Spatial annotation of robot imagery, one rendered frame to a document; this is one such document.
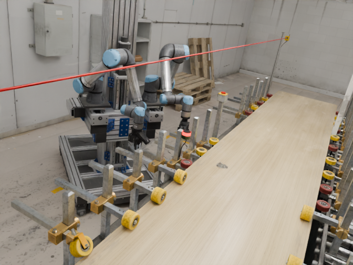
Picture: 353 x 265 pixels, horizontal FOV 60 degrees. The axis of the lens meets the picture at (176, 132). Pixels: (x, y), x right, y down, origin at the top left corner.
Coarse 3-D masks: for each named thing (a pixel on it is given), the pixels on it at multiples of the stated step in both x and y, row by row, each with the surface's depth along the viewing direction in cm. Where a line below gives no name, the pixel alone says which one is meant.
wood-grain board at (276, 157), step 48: (288, 96) 424; (240, 144) 252; (288, 144) 266; (192, 192) 179; (240, 192) 186; (288, 192) 194; (144, 240) 139; (192, 240) 143; (240, 240) 148; (288, 240) 152
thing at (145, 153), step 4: (140, 148) 230; (144, 152) 225; (148, 152) 225; (148, 156) 225; (152, 156) 223; (168, 160) 218; (176, 164) 215; (180, 164) 216; (176, 168) 215; (180, 168) 214; (184, 168) 212
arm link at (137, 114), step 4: (136, 108) 216; (140, 108) 217; (132, 112) 218; (136, 112) 215; (140, 112) 215; (144, 112) 218; (132, 116) 218; (136, 116) 216; (140, 116) 216; (136, 120) 217; (140, 120) 217; (140, 124) 219
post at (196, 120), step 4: (196, 116) 231; (196, 120) 229; (196, 124) 230; (192, 128) 233; (196, 128) 232; (192, 132) 234; (196, 132) 235; (192, 136) 235; (192, 140) 236; (192, 144) 237; (192, 148) 238
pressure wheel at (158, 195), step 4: (156, 188) 164; (160, 188) 165; (152, 192) 162; (156, 192) 162; (160, 192) 162; (164, 192) 164; (152, 196) 162; (156, 196) 161; (160, 196) 161; (164, 196) 166; (152, 200) 164; (156, 200) 162; (160, 200) 162
